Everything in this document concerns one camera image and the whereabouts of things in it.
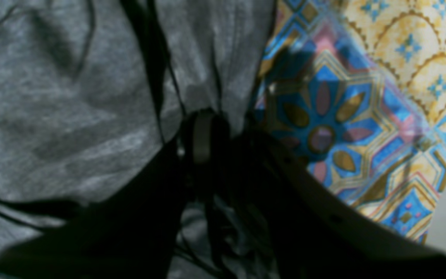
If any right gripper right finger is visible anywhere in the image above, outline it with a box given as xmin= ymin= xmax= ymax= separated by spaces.
xmin=215 ymin=116 xmax=446 ymax=279

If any grey T-shirt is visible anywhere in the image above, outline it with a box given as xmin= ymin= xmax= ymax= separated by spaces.
xmin=0 ymin=0 xmax=281 ymax=279

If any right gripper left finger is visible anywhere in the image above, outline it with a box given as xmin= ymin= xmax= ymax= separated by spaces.
xmin=0 ymin=110 xmax=218 ymax=279

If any patterned tile tablecloth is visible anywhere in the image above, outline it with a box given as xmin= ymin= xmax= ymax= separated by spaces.
xmin=250 ymin=0 xmax=446 ymax=243

